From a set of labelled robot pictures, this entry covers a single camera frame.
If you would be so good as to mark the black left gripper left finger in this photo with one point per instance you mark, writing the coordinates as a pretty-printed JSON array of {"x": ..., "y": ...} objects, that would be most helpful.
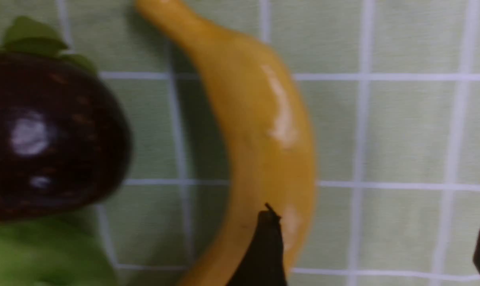
[{"x": 262, "y": 264}]

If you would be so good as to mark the yellow banana toy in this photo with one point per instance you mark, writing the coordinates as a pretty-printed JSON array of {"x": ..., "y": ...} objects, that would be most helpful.
[{"x": 267, "y": 133}]

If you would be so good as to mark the green cucumber toy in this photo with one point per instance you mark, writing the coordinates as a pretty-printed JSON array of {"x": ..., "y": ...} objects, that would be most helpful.
[{"x": 62, "y": 250}]

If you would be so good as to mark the dark purple mangosteen toy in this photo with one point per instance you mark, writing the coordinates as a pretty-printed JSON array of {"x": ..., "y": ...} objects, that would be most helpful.
[{"x": 65, "y": 141}]

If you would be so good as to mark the green checkered tablecloth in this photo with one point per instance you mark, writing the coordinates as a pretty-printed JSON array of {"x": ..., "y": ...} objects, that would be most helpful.
[{"x": 393, "y": 88}]

